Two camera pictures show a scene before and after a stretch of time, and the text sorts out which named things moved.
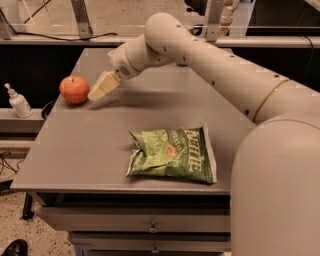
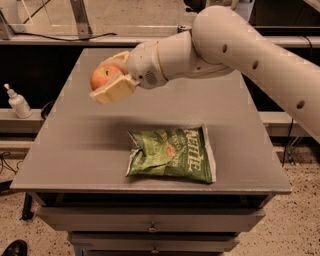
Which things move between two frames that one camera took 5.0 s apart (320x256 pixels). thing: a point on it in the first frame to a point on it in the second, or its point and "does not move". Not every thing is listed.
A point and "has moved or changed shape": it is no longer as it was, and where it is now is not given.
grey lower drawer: (146, 241) does not move
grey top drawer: (130, 219) does not move
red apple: (74, 89) has moved or changed shape
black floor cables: (4, 161) does not move
